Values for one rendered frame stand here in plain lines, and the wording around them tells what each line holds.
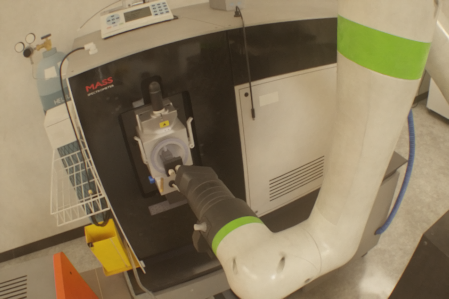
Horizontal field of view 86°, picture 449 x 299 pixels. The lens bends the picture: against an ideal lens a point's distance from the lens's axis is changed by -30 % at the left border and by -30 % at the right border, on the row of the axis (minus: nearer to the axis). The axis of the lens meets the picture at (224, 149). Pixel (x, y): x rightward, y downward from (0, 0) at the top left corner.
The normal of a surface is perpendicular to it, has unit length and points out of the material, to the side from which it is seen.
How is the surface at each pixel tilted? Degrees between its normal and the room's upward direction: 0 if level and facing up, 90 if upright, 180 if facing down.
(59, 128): 90
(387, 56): 93
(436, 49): 102
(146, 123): 90
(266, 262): 21
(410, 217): 0
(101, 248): 93
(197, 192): 37
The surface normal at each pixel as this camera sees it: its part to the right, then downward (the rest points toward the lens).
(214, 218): -0.54, -0.56
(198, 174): 0.33, -0.86
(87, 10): 0.43, 0.45
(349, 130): -0.77, 0.42
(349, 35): -0.94, 0.24
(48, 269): -0.11, -0.83
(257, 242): -0.18, -0.92
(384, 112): -0.22, 0.64
